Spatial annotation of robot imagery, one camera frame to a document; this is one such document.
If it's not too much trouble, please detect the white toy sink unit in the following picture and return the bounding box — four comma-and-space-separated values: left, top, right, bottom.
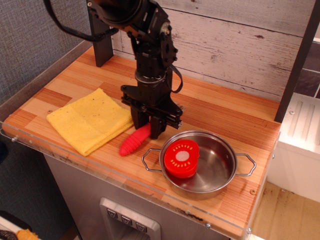
267, 93, 320, 202

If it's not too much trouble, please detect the dark upright post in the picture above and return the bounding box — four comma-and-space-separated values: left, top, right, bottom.
274, 0, 320, 123
88, 8, 114, 68

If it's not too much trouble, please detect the yellow folded cloth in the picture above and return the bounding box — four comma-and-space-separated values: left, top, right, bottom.
46, 88, 133, 157

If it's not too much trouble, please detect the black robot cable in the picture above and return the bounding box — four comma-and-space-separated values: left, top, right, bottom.
43, 0, 184, 94

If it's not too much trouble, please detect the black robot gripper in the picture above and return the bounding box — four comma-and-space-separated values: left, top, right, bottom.
120, 81, 174, 140

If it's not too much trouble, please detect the orange object bottom left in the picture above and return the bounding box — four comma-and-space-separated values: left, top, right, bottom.
16, 229, 39, 240

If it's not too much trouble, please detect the dark right upright post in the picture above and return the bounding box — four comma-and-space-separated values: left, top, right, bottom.
274, 0, 320, 123

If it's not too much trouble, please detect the stainless steel pot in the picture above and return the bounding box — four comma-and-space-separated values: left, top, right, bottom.
158, 130, 240, 200

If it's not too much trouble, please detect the dark left upright post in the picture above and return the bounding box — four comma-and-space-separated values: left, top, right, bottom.
88, 8, 114, 68

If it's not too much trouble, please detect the clear acrylic edge guard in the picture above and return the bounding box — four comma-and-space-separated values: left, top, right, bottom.
1, 124, 252, 240

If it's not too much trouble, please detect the silver dispenser button panel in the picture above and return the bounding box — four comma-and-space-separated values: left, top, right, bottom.
99, 197, 162, 240

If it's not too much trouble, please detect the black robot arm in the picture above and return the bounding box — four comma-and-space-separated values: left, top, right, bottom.
87, 0, 183, 139

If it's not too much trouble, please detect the red toy tomato half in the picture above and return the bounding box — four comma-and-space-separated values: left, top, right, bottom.
164, 139, 200, 179

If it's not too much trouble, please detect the red handled metal fork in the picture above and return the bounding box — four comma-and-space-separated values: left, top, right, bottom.
118, 102, 187, 158

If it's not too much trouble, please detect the grey toy kitchen cabinet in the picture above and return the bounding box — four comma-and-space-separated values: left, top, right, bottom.
45, 155, 227, 240

